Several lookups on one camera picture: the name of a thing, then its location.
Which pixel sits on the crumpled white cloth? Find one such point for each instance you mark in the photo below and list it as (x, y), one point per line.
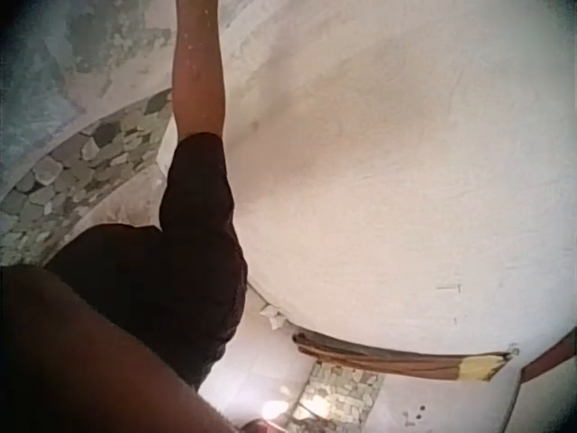
(273, 315)

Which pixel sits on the brown wooden plank yellow end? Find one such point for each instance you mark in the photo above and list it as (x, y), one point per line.
(396, 361)

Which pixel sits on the reddish brown wooden beam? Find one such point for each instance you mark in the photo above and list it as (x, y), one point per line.
(547, 361)

